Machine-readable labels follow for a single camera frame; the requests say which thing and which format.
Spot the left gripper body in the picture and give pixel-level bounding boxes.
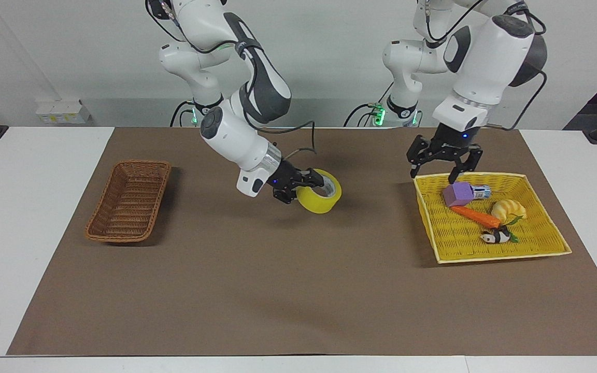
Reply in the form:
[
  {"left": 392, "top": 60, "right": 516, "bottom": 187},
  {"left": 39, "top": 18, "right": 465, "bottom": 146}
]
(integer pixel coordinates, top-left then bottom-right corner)
[{"left": 432, "top": 123, "right": 480, "bottom": 157}]

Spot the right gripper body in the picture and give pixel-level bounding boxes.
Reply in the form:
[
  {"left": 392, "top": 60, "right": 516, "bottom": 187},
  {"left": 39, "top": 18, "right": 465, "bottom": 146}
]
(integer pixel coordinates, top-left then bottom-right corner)
[{"left": 265, "top": 160, "right": 301, "bottom": 197}]

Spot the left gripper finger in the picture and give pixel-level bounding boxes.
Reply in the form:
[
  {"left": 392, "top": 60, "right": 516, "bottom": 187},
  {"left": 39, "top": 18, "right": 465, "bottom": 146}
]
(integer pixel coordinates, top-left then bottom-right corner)
[
  {"left": 448, "top": 146, "right": 484, "bottom": 185},
  {"left": 406, "top": 135, "right": 440, "bottom": 180}
]

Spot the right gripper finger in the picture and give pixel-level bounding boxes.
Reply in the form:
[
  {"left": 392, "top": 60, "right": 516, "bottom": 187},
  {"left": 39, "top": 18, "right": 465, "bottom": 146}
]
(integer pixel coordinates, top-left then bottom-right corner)
[
  {"left": 272, "top": 185, "right": 300, "bottom": 204},
  {"left": 293, "top": 167, "right": 325, "bottom": 189}
]

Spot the yellow tape roll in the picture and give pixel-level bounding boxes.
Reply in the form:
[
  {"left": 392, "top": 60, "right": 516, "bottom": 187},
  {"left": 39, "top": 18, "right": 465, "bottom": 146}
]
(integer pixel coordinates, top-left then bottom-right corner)
[{"left": 295, "top": 168, "right": 343, "bottom": 214}]

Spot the yellow woven basket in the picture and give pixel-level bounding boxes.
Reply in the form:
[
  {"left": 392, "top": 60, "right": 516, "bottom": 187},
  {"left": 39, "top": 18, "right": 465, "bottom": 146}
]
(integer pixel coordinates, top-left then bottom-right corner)
[{"left": 413, "top": 172, "right": 573, "bottom": 265}]

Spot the brown wicker basket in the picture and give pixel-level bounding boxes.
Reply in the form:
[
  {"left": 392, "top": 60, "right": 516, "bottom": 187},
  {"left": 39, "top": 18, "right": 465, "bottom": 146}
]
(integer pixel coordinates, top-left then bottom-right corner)
[{"left": 84, "top": 160, "right": 173, "bottom": 244}]

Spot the purple block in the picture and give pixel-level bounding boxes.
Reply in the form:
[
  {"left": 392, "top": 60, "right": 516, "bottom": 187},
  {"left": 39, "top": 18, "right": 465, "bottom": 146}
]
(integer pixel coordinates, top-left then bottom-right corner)
[{"left": 442, "top": 182, "right": 475, "bottom": 208}]

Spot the orange toy carrot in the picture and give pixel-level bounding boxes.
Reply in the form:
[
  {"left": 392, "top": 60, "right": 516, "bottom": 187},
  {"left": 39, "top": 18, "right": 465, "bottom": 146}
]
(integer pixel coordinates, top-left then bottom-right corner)
[{"left": 450, "top": 205, "right": 525, "bottom": 229}]

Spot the yellow toy croissant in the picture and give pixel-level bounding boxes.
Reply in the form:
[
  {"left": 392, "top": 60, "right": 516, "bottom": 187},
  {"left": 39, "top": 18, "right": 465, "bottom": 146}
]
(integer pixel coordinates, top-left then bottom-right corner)
[{"left": 491, "top": 198, "right": 528, "bottom": 225}]

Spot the black white toy figure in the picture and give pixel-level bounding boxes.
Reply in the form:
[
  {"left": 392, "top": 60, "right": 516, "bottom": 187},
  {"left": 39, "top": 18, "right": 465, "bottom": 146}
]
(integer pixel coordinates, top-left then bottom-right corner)
[{"left": 479, "top": 227, "right": 520, "bottom": 246}]

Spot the white power strip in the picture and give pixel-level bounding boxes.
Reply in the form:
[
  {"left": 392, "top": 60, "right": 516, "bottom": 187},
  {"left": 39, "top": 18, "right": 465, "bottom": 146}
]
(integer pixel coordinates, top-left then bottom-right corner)
[{"left": 35, "top": 99, "right": 92, "bottom": 125}]

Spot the black cable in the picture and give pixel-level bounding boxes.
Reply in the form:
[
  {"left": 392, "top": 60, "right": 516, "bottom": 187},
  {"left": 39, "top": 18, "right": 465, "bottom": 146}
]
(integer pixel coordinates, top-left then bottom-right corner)
[
  {"left": 246, "top": 112, "right": 318, "bottom": 162},
  {"left": 343, "top": 81, "right": 395, "bottom": 128},
  {"left": 169, "top": 99, "right": 196, "bottom": 128},
  {"left": 486, "top": 69, "right": 548, "bottom": 131}
]

